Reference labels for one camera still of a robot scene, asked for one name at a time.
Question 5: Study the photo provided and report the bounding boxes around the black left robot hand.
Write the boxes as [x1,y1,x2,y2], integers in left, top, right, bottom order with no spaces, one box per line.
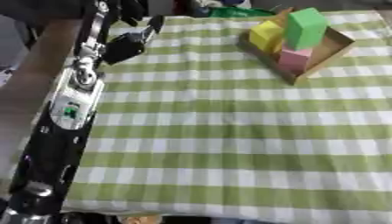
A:
[76,0,167,67]

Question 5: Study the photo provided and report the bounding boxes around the tan cardboard box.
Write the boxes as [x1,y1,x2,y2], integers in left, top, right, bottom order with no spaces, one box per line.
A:
[235,6,357,86]

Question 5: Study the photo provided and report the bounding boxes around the green bag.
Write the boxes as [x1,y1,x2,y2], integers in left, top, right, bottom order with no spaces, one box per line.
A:
[206,6,277,18]

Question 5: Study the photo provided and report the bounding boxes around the yellow block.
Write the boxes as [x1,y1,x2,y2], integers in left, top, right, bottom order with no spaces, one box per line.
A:
[248,19,285,54]

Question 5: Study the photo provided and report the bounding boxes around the pink block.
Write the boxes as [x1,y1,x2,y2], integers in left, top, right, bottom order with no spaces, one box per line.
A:
[276,43,314,76]

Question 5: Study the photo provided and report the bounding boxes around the green block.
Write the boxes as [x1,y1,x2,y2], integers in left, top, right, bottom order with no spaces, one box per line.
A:
[282,7,331,52]

